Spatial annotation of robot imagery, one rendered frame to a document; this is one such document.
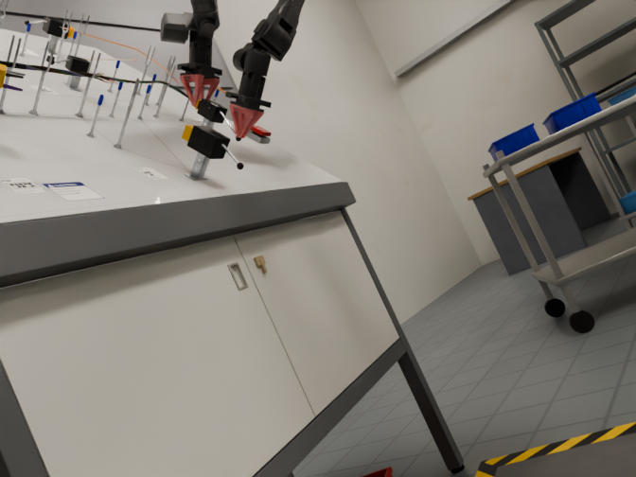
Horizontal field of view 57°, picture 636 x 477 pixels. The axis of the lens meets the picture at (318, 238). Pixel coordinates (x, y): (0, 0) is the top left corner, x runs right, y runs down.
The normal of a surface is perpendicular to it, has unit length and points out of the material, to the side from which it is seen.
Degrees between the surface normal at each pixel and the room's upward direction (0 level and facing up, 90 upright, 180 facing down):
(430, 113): 90
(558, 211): 90
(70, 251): 90
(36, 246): 90
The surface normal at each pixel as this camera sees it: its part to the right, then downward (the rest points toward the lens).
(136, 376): 0.80, -0.40
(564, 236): -0.55, 0.20
